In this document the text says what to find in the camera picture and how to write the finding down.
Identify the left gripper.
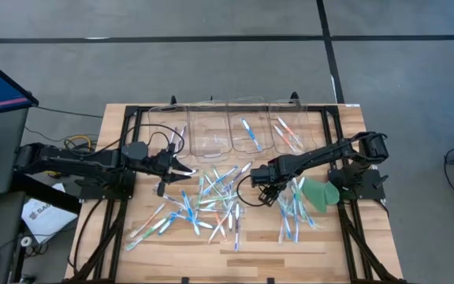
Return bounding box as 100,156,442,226
147,143,197,198

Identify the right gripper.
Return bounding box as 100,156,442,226
249,163,283,207

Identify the green cloth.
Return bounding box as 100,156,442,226
300,177,341,215

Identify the clear plastic bin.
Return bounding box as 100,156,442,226
226,95,275,159
268,98,318,159
187,99,234,163
147,103,192,165

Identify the black diagonal beam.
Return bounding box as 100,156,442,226
10,173,83,215

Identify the white printed booklet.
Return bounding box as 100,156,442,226
20,182,79,245

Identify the dark grey desk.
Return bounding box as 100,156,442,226
0,191,26,284

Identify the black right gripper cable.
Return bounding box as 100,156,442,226
236,173,263,207

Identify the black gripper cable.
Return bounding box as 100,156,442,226
108,123,187,159
236,173,263,207

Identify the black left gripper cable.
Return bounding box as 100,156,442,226
108,123,187,159

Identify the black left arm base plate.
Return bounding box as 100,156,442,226
74,177,136,201

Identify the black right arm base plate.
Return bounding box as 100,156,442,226
326,168,386,201

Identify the yellow cable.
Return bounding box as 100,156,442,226
61,134,93,153

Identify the thick black cable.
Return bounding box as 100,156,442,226
72,198,104,275

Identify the thin black monitor cable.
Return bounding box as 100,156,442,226
31,103,106,119

